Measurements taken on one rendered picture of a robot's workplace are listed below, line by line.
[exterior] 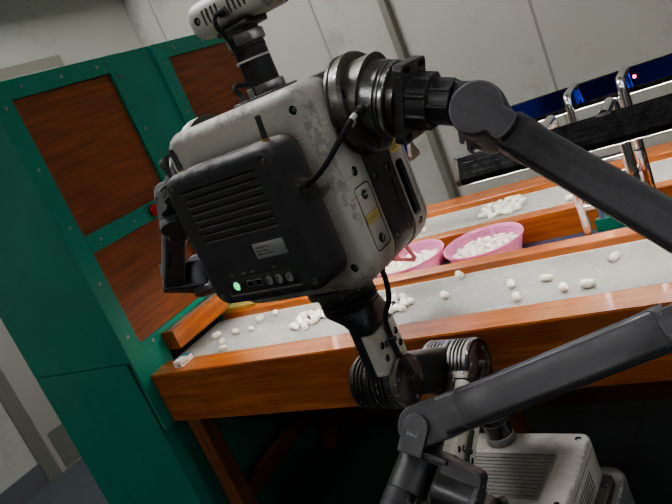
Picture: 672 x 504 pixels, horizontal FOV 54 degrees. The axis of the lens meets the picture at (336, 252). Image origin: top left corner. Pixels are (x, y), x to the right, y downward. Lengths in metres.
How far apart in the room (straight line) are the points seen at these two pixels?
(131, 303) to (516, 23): 2.36
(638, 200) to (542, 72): 2.79
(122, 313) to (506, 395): 1.61
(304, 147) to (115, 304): 1.38
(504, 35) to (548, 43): 0.23
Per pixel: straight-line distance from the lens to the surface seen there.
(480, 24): 3.71
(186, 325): 2.38
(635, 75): 2.24
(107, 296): 2.27
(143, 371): 2.32
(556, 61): 3.63
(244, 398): 2.12
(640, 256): 1.82
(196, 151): 1.16
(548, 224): 2.28
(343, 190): 1.01
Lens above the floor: 1.45
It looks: 15 degrees down
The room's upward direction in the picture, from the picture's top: 23 degrees counter-clockwise
